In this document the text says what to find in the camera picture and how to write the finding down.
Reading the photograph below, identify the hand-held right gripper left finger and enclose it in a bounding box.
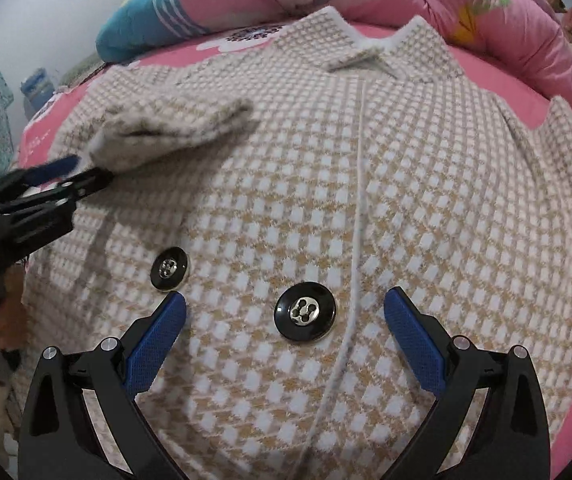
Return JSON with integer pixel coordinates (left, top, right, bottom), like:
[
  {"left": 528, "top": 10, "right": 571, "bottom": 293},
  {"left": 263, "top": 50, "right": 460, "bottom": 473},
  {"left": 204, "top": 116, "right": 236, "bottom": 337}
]
[{"left": 18, "top": 291, "right": 189, "bottom": 480}]

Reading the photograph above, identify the beige white checked knit coat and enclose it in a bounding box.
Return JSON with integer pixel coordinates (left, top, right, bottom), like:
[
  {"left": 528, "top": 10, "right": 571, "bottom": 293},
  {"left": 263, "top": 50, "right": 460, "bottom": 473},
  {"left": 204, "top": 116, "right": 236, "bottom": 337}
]
[{"left": 20, "top": 6, "right": 572, "bottom": 480}]

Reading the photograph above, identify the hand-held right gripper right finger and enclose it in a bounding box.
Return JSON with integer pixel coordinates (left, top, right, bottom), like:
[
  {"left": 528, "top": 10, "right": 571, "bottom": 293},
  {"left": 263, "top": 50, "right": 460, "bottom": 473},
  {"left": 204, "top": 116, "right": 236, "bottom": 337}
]
[{"left": 383, "top": 286, "right": 552, "bottom": 480}]

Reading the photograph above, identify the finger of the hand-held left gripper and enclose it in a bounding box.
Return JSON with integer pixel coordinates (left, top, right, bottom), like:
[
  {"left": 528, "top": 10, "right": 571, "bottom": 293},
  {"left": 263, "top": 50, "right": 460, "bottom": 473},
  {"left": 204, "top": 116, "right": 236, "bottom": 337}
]
[
  {"left": 3, "top": 167, "right": 115, "bottom": 217},
  {"left": 0, "top": 156, "right": 81, "bottom": 200}
]

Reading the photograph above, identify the grey patterned cloth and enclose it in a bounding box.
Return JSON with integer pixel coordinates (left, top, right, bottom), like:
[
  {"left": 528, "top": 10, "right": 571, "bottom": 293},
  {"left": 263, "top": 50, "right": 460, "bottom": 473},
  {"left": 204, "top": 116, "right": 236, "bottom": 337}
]
[{"left": 58, "top": 52, "right": 109, "bottom": 87}]

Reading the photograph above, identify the blue plastic container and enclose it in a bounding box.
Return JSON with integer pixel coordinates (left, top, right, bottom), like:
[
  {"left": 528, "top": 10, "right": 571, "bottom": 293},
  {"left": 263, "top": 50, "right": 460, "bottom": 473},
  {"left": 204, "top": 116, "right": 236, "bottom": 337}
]
[{"left": 20, "top": 66, "right": 57, "bottom": 112}]

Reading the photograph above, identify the pink floral blanket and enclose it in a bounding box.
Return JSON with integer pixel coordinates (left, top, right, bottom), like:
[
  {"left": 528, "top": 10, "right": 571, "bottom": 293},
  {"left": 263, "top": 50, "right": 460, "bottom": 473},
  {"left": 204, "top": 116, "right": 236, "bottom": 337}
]
[{"left": 8, "top": 20, "right": 572, "bottom": 480}]

